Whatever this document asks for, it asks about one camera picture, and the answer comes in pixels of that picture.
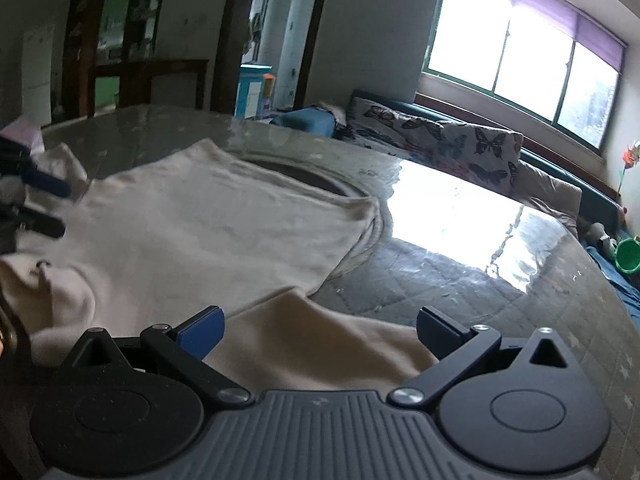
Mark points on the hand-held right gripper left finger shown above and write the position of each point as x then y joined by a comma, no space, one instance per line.
202,332

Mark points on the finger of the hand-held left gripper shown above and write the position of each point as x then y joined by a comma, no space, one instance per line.
50,185
47,225

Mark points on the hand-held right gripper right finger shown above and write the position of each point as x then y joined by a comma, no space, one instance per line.
440,332

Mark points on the beige garment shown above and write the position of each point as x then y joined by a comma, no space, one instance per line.
200,220

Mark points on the pink plastic bag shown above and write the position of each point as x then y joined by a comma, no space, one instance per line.
22,130

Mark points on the white refrigerator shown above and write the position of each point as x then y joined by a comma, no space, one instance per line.
37,80

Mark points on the tall dark wooden cabinet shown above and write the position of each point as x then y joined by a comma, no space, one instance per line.
82,35

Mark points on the dark wooden sideboard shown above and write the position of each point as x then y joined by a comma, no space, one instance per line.
150,67

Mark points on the plain beige cushion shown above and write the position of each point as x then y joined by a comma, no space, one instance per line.
550,195

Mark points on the butterfly print cushion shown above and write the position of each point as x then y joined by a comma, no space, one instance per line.
480,155
390,120

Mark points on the grey plush toy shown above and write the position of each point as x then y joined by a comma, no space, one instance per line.
600,237

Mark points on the round black induction cooktop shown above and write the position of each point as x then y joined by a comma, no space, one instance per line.
310,177

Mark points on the green plastic bucket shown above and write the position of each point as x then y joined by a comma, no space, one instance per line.
629,257

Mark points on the blue kitchen cabinet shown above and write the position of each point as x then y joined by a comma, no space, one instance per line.
250,92

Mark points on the blue sofa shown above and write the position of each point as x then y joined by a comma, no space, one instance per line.
305,122

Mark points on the beige throw cloth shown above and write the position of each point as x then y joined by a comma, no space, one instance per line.
332,110

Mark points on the colourful pinwheel toy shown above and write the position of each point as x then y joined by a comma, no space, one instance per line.
632,155

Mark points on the green framed window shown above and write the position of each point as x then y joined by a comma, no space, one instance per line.
470,35

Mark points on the dark wooden door frame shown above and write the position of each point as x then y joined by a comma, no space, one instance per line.
230,35

